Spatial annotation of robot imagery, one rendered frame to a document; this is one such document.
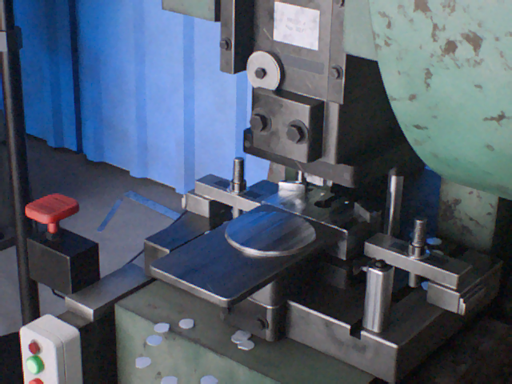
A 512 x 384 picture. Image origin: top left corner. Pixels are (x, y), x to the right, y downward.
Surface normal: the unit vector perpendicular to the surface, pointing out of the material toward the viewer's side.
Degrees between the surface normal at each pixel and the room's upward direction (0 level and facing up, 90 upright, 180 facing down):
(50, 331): 0
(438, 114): 124
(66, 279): 90
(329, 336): 90
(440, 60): 116
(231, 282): 0
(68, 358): 90
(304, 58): 90
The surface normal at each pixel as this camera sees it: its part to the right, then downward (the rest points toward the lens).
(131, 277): 0.02, -0.91
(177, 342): -0.62, 0.32
